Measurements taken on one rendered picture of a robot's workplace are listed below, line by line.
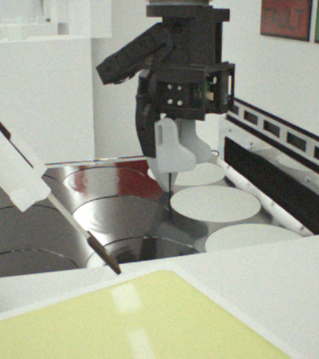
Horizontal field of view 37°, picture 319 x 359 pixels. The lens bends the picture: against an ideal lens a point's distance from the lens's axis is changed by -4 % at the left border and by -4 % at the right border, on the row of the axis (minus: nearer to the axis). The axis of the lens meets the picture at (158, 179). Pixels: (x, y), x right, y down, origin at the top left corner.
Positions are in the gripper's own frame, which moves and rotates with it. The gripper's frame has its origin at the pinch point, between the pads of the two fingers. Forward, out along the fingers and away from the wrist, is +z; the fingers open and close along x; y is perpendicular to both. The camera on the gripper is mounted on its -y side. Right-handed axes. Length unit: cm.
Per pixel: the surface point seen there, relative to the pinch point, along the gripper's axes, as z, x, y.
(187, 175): 1.3, 5.7, 0.0
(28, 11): -14, 509, -597
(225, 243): 1.3, -8.2, 12.4
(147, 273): -12.0, -34.5, 22.1
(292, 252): -5.3, -18.4, 21.9
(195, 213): 1.2, -4.0, 6.7
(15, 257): 1.3, -21.2, -1.8
